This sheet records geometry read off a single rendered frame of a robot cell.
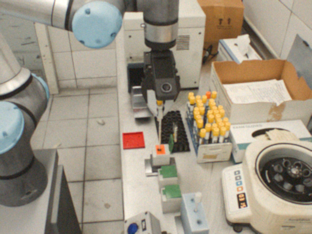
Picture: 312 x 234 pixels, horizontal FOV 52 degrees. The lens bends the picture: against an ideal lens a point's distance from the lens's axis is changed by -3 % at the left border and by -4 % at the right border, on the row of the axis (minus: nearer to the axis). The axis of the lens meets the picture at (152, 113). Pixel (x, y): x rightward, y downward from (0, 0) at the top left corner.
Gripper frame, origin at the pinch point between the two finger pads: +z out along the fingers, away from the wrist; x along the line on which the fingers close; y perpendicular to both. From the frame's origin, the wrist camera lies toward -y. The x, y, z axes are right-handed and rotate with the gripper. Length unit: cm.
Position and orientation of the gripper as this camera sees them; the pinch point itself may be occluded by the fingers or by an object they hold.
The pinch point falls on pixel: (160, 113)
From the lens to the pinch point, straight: 83.3
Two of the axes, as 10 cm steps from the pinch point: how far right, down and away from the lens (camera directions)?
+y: -0.9, -6.4, 7.7
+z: 0.0, 7.7, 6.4
